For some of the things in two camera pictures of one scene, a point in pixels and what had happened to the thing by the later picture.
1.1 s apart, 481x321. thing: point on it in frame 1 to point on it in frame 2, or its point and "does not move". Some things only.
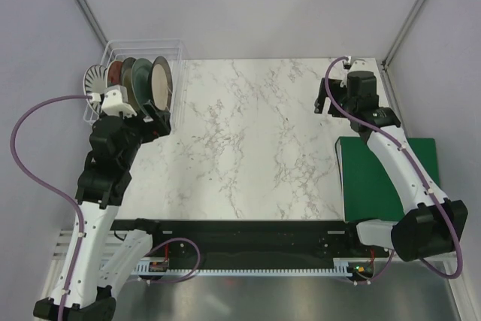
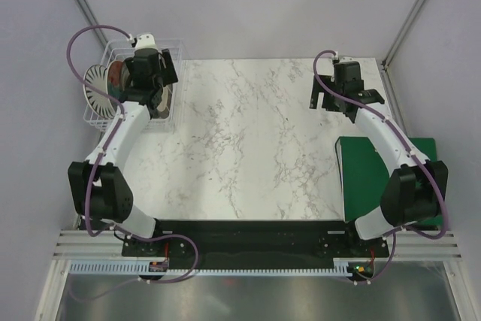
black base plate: [257, 244] does not move
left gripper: [158, 126] to [168, 73]
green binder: [368, 191] does not move
